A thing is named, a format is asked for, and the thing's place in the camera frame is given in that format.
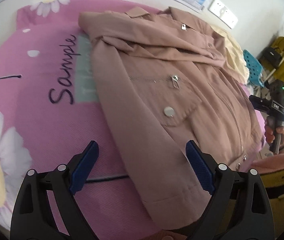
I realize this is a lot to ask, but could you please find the black handbag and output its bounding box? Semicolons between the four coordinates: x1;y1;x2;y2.
263;47;282;69

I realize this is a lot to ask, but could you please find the blue plastic basket rack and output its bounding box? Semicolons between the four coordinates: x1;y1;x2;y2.
243;50;265;88

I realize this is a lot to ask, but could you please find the right hand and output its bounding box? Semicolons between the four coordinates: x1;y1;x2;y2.
265;120;284;146

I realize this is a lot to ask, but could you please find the cream yellow garment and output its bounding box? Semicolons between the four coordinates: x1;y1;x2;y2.
211;25;249;85

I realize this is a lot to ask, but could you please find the pink jacket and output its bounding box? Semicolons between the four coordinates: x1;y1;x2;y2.
79;7;263;230

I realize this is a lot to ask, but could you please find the pink floral bed sheet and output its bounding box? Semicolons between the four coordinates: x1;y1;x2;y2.
0;0;265;238

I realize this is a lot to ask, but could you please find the white wall socket panel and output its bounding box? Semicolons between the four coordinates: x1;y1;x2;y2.
208;0;239;29

